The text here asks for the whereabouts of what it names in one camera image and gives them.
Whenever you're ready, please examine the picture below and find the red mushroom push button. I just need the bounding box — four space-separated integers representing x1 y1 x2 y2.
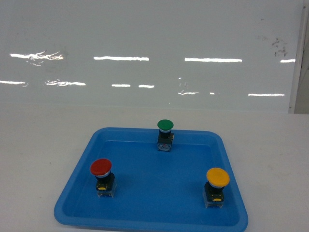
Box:
90 158 116 198

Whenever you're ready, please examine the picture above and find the yellow mushroom push button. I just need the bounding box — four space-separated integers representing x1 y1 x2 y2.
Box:
203 167 230 208

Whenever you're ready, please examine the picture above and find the green mushroom push button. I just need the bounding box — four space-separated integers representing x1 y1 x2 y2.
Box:
157 119 174 152

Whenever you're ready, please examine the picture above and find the blue plastic tray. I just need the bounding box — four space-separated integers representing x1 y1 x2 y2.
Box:
54 128 248 232

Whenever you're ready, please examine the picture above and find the white glossy backboard panel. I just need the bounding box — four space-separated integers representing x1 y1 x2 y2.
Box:
0 0 303 112

